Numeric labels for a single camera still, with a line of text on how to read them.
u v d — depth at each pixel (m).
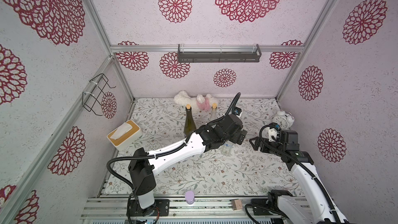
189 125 0.81
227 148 0.95
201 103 1.03
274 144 0.70
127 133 0.95
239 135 0.64
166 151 0.46
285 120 0.95
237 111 0.62
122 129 0.95
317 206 0.42
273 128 0.70
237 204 0.73
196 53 0.92
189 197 0.68
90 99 0.75
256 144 0.71
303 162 0.52
